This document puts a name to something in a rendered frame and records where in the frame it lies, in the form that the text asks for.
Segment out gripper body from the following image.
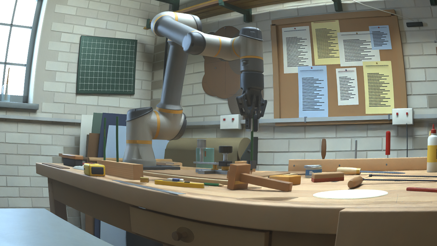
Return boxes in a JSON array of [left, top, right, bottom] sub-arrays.
[[240, 60, 264, 95]]

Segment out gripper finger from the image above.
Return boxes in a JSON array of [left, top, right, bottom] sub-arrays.
[[236, 92, 252, 131], [252, 91, 268, 132]]

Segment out teal carriage block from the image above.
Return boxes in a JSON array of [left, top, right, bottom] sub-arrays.
[[196, 147, 215, 168]]

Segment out grey metal trammel beam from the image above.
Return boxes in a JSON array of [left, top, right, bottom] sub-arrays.
[[193, 161, 233, 175]]

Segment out blue round tin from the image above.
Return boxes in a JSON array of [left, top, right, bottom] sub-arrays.
[[304, 164, 323, 179]]

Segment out wooden trammel base board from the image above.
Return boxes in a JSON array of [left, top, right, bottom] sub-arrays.
[[143, 167, 291, 186]]

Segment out red-brown sanding block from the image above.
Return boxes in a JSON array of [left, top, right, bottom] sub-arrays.
[[311, 172, 345, 183]]

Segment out white oval disc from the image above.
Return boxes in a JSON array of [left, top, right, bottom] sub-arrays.
[[313, 189, 389, 200]]

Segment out wooden tool rack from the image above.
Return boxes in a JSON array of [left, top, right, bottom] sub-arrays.
[[288, 157, 428, 172]]

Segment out wooden pencil rack block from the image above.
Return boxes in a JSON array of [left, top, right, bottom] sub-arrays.
[[97, 159, 144, 180]]

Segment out brown hardboard templates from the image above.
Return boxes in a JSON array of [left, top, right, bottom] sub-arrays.
[[201, 26, 247, 115]]

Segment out black clamp knob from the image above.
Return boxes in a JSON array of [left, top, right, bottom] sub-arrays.
[[218, 146, 233, 170]]

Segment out brown kraft paper roll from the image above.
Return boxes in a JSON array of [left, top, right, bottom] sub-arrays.
[[165, 137, 252, 168]]

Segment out wooden mallet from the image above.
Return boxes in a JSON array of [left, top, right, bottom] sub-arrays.
[[227, 163, 293, 192]]

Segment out cork notice board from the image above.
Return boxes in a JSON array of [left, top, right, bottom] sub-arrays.
[[271, 9, 408, 126]]

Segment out yellow spirit level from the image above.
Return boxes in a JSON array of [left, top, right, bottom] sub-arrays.
[[154, 179, 205, 189]]

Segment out wooden workbench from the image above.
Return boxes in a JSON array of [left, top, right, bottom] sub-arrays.
[[36, 160, 437, 246]]

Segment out steel ruler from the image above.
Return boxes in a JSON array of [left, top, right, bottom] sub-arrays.
[[112, 180, 186, 196]]

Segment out blue leaning board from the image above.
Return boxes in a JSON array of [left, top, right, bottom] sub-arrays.
[[98, 113, 128, 160]]

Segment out green cutting mat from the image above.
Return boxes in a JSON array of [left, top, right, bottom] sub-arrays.
[[76, 35, 138, 95]]

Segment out wooden drawer knob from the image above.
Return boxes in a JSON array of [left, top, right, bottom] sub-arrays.
[[171, 227, 195, 243]]

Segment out brown leaning board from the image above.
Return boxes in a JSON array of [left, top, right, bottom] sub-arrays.
[[85, 133, 100, 158]]

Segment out thin dark rod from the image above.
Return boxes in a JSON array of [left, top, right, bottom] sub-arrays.
[[368, 174, 437, 178]]

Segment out white leaning board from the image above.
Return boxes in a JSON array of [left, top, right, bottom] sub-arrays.
[[79, 114, 94, 158]]

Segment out yellow tape measure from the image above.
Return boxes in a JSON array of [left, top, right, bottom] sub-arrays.
[[83, 163, 106, 177]]

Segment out white glue bottle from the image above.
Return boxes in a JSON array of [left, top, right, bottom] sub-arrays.
[[426, 123, 437, 173]]

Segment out black wooden brush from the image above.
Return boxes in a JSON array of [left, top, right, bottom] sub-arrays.
[[58, 153, 85, 167]]

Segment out window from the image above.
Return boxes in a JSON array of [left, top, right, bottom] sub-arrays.
[[0, 0, 43, 104]]

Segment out grey table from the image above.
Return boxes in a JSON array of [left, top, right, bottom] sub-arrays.
[[0, 208, 114, 246]]

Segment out glass jar with brushes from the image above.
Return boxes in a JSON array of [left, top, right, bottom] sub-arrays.
[[1, 68, 11, 102]]

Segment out white wall socket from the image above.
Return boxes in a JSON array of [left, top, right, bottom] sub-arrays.
[[392, 108, 413, 125], [220, 114, 242, 130]]

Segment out wooden wall shelf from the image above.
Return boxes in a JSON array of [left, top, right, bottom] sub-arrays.
[[146, 0, 345, 23]]

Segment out cream handled chisel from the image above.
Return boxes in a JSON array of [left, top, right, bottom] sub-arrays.
[[337, 167, 405, 175]]

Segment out wooden handled awl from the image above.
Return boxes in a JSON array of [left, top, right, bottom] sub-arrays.
[[348, 176, 437, 189]]

